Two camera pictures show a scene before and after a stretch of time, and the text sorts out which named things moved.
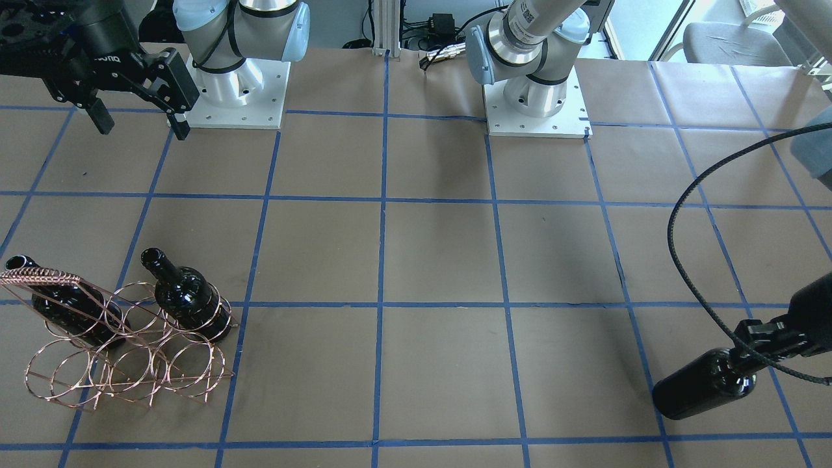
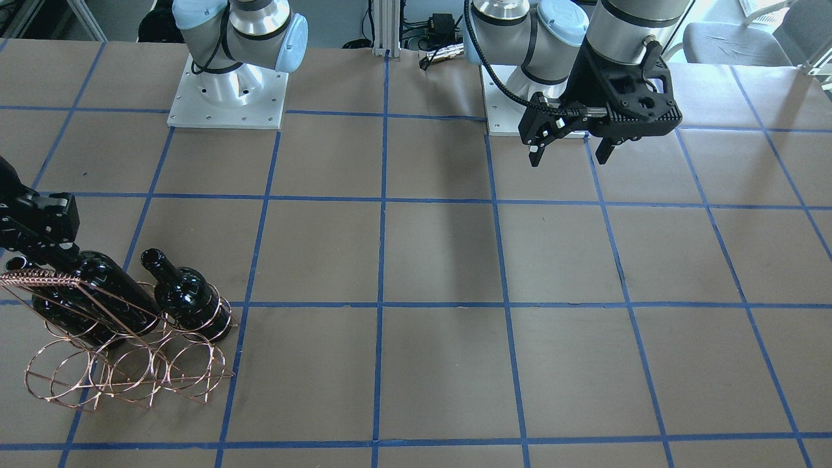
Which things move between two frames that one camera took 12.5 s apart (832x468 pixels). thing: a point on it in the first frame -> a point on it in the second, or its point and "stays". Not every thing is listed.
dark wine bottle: [714, 378] -> [115, 294]
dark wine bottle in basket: [185, 294] stays
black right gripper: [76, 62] -> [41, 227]
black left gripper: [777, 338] -> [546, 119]
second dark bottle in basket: [78, 308] stays
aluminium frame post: [386, 33] stays
